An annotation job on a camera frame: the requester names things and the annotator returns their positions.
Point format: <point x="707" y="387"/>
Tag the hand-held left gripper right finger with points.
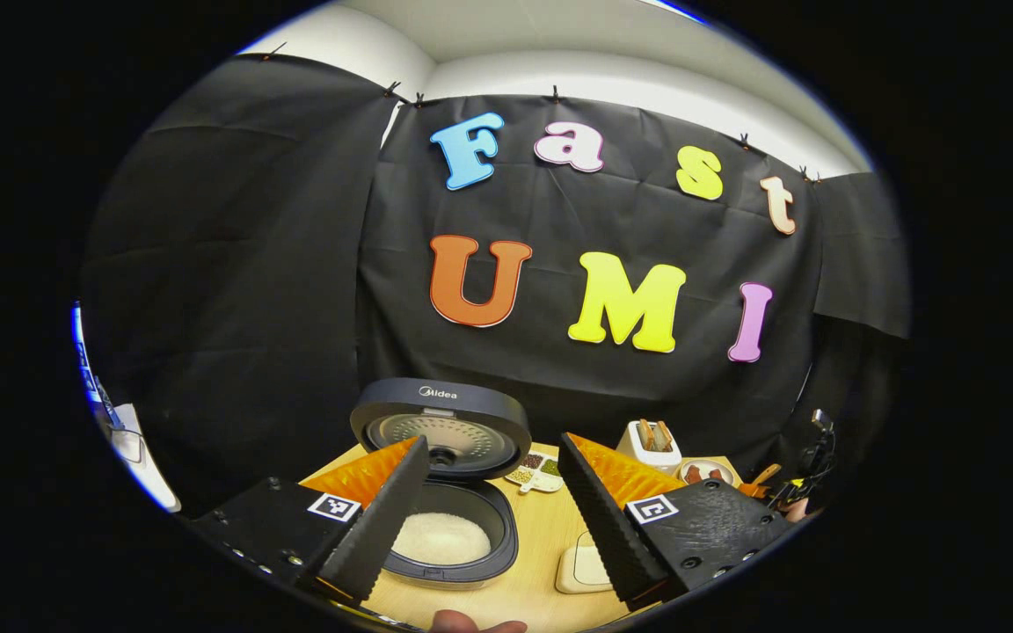
<point x="603" y="519"/>

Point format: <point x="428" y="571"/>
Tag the dark grey rice cooker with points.
<point x="471" y="404"/>

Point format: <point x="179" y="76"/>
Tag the white rice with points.
<point x="445" y="538"/>

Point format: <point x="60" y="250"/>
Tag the white toaster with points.
<point x="638" y="457"/>

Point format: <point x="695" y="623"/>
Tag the toasted bread slice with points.
<point x="664" y="434"/>
<point x="646" y="434"/>

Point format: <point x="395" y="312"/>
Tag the clear glass dish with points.
<point x="579" y="567"/>

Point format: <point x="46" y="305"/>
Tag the wooden spoon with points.
<point x="767" y="475"/>

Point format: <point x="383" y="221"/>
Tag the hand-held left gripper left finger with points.
<point x="388" y="510"/>

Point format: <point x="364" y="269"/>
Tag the white round plate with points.
<point x="709" y="463"/>

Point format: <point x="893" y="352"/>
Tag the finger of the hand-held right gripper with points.
<point x="751" y="490"/>

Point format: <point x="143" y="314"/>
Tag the black backdrop cloth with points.
<point x="295" y="264"/>

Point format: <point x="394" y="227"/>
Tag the white sectioned seasoning dish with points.
<point x="537" y="470"/>

